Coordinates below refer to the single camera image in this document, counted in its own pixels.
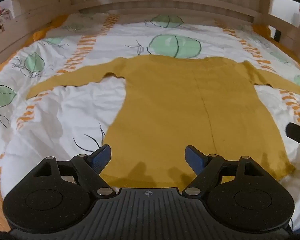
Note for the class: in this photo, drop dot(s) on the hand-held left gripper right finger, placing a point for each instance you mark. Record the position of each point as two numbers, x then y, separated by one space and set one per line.
193 155

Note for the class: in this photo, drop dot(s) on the black bed frame bracket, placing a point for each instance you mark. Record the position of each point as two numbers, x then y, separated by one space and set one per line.
277 35

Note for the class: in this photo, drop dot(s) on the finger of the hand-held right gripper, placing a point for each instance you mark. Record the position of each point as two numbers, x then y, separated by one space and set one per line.
298 135

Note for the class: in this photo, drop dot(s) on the white leaf-print quilt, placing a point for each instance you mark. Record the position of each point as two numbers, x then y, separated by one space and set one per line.
65 110

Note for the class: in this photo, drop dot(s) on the mustard yellow knit sweater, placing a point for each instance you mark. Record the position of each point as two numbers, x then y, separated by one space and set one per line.
180 110

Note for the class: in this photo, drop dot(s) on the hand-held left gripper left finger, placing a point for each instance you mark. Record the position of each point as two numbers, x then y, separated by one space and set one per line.
101 156

